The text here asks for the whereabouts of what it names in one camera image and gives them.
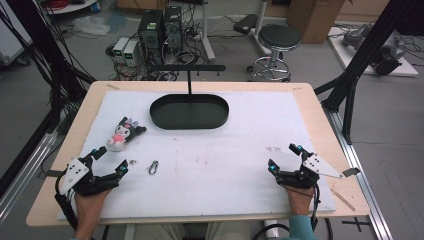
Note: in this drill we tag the silver carabiner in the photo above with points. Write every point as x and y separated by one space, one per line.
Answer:
153 167

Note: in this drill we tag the clear plastic bag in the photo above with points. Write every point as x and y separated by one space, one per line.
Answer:
90 25

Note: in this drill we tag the person's left hand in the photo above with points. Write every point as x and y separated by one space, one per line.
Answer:
88 205

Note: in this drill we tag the person's right hand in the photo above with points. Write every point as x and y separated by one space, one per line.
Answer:
301 201

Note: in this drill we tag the white board with grey device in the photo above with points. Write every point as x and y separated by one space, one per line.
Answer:
376 50

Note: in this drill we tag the black computer tower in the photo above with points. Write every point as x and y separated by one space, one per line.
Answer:
150 31
173 28

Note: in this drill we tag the flat black case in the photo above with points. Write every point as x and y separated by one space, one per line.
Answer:
245 24

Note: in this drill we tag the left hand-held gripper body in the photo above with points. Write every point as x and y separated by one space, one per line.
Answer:
83 181

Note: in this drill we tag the thin wooden stick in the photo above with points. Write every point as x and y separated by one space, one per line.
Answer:
342 200

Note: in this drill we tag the black round stool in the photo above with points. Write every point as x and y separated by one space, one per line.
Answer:
278 36

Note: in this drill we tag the aluminium rail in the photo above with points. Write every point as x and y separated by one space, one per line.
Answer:
23 173
360 173

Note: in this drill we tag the brown cardboard box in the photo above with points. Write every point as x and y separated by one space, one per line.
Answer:
313 20

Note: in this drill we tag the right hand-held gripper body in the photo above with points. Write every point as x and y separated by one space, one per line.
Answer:
300 178

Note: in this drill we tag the white power supply unit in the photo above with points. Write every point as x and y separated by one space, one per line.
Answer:
120 48
131 53

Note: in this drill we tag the white desk leg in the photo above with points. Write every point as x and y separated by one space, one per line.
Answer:
207 33

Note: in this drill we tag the person's legs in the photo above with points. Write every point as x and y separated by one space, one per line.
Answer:
160 231

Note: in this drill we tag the black metal frame post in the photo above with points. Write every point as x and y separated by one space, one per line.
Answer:
50 60
363 56

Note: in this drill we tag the black key rack with tray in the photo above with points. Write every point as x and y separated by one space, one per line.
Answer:
190 111

